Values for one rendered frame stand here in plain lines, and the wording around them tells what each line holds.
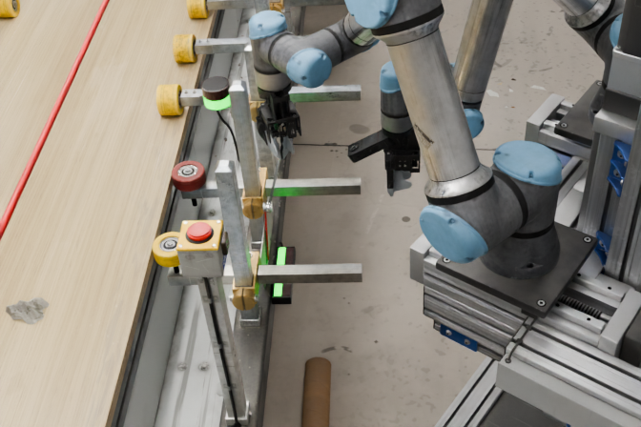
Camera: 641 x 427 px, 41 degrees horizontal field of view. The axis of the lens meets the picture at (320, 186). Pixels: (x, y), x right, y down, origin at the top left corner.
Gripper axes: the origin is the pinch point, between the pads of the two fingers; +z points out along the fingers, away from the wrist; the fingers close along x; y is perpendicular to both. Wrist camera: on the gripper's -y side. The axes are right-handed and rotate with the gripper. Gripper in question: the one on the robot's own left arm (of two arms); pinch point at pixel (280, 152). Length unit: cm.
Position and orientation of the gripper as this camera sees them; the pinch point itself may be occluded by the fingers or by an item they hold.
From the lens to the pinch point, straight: 194.6
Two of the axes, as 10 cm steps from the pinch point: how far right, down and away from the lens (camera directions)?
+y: 3.1, 6.1, -7.3
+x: 9.5, -2.5, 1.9
